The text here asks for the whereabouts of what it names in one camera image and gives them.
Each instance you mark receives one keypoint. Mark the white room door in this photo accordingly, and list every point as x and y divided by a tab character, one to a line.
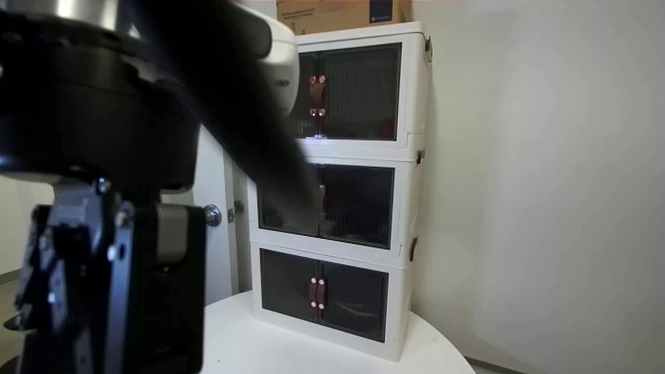
218	242

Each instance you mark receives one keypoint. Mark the white stackable cabinet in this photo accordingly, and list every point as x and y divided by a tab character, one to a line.
414	89
395	303
405	199

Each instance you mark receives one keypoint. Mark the brown cardboard box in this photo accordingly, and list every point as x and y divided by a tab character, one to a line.
333	13

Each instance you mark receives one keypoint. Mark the smoked ribbed cabinet door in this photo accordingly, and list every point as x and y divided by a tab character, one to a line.
284	283
361	204
266	215
361	89
353	303
303	126

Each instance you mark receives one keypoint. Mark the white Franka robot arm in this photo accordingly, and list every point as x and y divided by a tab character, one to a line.
276	55

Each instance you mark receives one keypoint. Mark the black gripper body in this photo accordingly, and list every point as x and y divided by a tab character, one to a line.
89	110

